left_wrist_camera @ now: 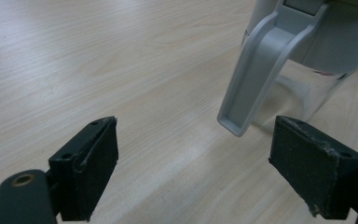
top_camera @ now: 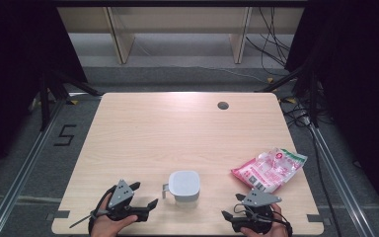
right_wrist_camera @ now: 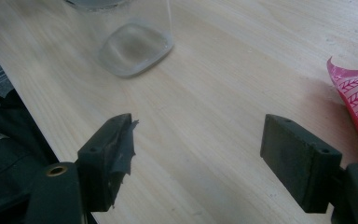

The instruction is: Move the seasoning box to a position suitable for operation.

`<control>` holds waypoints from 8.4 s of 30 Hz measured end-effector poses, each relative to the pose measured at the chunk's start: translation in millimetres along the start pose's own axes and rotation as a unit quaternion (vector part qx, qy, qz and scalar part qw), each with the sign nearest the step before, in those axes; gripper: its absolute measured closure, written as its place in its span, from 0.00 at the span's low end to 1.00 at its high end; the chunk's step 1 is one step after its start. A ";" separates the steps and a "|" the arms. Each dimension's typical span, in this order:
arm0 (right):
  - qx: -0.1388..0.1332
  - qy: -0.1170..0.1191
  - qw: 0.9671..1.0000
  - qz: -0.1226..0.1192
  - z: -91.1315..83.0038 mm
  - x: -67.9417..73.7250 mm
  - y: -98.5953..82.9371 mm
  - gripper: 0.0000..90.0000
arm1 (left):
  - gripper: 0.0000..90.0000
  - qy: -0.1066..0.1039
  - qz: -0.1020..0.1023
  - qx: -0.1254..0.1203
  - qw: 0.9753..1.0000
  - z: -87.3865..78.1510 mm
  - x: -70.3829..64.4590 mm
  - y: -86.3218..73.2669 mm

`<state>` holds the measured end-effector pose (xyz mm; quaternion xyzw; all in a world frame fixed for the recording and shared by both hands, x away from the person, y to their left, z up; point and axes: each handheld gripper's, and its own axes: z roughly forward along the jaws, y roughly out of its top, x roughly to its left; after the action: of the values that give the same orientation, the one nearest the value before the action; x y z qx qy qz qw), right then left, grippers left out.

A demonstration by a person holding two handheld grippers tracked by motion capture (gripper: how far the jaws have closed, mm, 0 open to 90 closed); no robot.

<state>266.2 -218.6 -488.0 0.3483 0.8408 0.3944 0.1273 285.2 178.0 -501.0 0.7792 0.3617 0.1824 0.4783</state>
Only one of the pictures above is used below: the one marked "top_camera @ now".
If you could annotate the black metal stand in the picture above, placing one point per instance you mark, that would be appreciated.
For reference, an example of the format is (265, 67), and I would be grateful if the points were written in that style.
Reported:
(46, 98)
(312, 95)

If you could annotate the black table edge bracket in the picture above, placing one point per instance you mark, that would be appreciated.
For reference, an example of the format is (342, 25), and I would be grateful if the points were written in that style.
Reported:
(59, 215)
(315, 218)

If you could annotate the person's left hand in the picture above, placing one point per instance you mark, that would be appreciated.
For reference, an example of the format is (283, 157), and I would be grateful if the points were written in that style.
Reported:
(107, 227)

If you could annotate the person's right hand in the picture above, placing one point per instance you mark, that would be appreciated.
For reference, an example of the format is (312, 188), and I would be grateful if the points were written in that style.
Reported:
(271, 228)

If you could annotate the yellow floor tape piece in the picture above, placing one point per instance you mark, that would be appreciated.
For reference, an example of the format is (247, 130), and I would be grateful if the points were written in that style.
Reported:
(290, 100)
(270, 80)
(74, 102)

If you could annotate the pink and white plastic bag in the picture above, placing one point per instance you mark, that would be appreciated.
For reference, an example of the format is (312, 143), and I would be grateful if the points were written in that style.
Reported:
(269, 169)

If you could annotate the aluminium floor rail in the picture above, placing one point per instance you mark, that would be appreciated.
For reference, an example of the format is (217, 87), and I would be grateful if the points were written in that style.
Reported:
(19, 177)
(339, 184)

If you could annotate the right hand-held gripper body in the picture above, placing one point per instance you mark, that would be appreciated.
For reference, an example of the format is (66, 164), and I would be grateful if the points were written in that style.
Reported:
(260, 199)

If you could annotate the black curtain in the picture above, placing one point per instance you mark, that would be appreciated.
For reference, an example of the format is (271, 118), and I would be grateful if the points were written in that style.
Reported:
(13, 65)
(358, 82)

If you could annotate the clear jar with white lid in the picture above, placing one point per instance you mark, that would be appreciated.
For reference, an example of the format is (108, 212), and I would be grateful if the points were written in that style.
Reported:
(184, 184)

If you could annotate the light wooden shelf unit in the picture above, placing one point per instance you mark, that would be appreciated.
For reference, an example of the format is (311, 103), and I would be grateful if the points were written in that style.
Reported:
(177, 19)

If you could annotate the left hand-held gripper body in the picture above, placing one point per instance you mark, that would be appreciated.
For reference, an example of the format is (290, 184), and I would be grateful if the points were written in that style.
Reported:
(121, 194)

